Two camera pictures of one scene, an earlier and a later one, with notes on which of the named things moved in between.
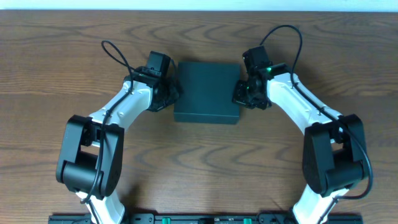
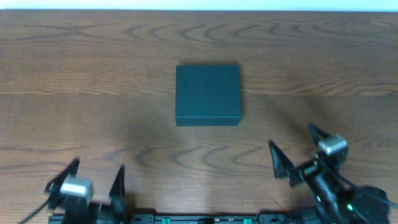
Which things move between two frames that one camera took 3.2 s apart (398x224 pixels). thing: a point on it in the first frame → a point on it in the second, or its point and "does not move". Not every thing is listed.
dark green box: x=208 y=93 does not move
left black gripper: x=170 y=94 → x=94 y=205
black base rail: x=204 y=218 does not move
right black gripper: x=244 y=97 → x=306 y=171
